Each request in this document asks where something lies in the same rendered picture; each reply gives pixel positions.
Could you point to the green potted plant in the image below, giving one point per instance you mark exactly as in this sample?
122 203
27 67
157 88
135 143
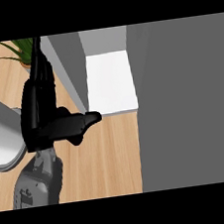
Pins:
21 52

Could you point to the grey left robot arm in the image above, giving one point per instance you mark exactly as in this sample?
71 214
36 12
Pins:
37 184

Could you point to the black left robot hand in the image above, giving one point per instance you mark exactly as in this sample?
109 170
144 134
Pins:
45 122

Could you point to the grey open cabinet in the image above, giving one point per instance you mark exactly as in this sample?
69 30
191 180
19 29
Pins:
96 76

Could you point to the pale grey rounded appliance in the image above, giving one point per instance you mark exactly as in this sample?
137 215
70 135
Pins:
2 138

